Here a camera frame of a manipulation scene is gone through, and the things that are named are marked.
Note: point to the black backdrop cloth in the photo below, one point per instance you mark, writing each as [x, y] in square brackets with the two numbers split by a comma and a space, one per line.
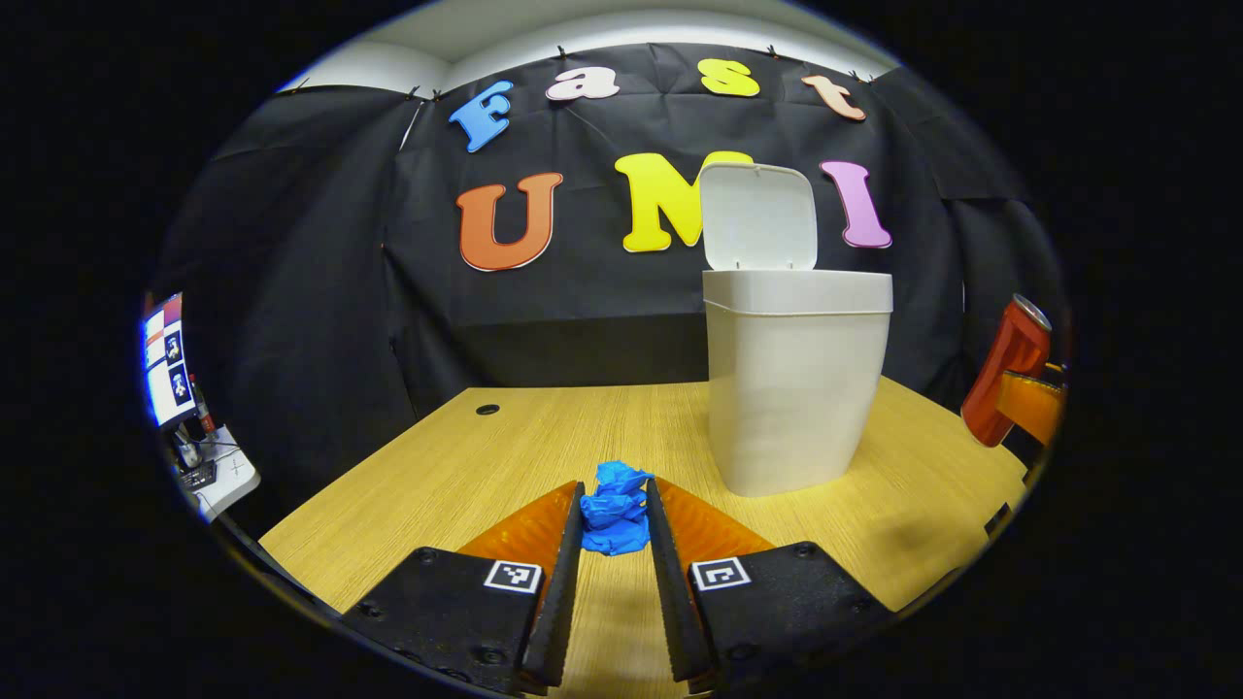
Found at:
[583, 311]

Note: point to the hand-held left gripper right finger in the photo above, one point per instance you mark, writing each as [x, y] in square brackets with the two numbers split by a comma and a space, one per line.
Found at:
[670, 592]

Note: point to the blue paper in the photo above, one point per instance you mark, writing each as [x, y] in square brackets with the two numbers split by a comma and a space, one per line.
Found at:
[612, 513]

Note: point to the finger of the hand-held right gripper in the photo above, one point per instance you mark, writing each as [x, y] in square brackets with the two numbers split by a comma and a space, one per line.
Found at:
[1031, 403]

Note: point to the red pop can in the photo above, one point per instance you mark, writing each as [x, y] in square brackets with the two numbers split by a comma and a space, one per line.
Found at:
[1005, 354]

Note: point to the white side table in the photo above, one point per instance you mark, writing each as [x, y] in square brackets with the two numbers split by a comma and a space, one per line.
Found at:
[228, 481]

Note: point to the computer monitor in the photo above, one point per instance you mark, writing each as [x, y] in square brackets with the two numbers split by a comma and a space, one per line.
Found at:
[170, 359]

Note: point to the white desktop garbage bin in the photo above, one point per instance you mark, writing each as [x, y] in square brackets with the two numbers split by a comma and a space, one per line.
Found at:
[787, 388]

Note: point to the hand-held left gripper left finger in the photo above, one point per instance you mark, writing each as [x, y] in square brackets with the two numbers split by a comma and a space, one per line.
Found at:
[558, 592]

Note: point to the wooden desktop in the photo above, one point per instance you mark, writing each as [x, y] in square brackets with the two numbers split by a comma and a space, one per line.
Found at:
[466, 485]

